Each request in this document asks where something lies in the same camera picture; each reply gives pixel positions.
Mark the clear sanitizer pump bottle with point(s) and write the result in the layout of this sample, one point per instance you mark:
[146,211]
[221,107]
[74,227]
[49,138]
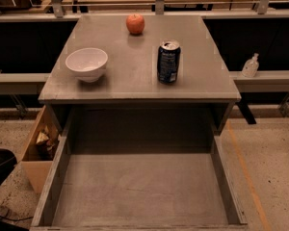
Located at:
[250,67]

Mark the wooden crate with trash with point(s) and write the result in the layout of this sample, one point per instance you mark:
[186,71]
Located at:
[39,150]

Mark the dark blue soda can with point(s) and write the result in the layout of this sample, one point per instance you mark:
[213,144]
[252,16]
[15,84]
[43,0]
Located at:
[168,61]

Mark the grey top drawer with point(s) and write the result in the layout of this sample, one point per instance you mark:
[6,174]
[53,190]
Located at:
[139,170]

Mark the red apple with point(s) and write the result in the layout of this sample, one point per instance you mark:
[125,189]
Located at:
[135,23]

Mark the white ceramic bowl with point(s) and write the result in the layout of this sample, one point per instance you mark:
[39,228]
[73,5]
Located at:
[87,64]

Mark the grey drawer cabinet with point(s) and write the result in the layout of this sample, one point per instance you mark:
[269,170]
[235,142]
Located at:
[131,73]

